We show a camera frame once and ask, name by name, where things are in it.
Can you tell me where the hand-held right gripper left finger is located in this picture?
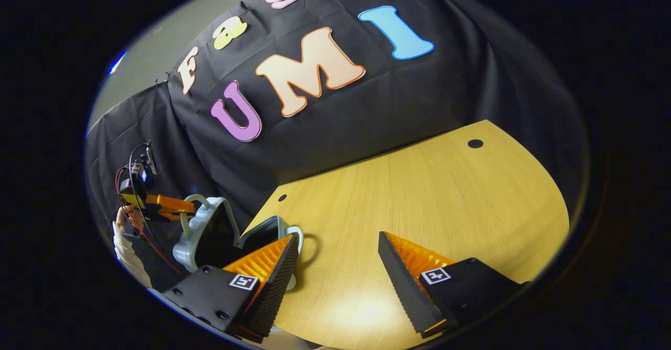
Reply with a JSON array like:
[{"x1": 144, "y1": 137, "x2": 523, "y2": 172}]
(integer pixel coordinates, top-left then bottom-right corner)
[{"x1": 161, "y1": 234, "x2": 300, "y2": 344}]

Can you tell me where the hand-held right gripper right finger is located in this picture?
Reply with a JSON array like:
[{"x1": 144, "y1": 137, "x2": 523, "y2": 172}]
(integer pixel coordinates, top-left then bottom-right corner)
[{"x1": 377, "y1": 231, "x2": 531, "y2": 340}]

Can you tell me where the small light blue suitcase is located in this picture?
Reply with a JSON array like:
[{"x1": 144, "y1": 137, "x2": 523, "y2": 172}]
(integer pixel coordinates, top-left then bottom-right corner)
[{"x1": 172, "y1": 193, "x2": 306, "y2": 292}]

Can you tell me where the ceiling light panel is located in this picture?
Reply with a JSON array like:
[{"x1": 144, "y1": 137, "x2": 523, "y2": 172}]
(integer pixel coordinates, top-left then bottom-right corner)
[{"x1": 107, "y1": 49, "x2": 129, "y2": 76}]

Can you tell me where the black backdrop cloth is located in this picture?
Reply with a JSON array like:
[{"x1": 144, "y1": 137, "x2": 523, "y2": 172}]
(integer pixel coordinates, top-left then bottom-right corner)
[{"x1": 84, "y1": 0, "x2": 592, "y2": 293}]

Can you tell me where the black cable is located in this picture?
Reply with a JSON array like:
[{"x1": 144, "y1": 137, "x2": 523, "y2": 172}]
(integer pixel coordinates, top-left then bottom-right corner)
[{"x1": 128, "y1": 141, "x2": 169, "y2": 259}]

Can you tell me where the red cable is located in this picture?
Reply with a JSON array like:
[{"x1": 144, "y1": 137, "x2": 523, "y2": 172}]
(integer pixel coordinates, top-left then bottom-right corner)
[{"x1": 114, "y1": 165, "x2": 183, "y2": 276}]

